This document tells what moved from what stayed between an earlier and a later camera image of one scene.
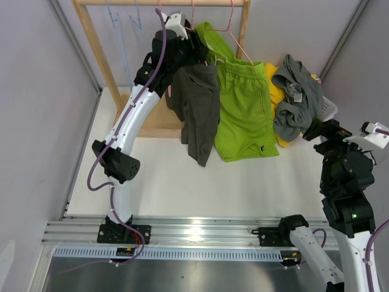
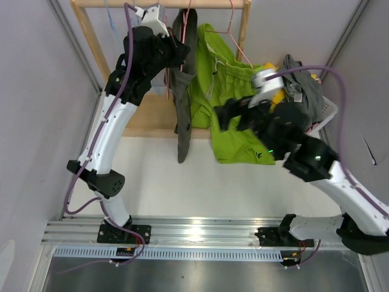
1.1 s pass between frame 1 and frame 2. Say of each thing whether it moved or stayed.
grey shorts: stayed
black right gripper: moved
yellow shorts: stayed
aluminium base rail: stayed
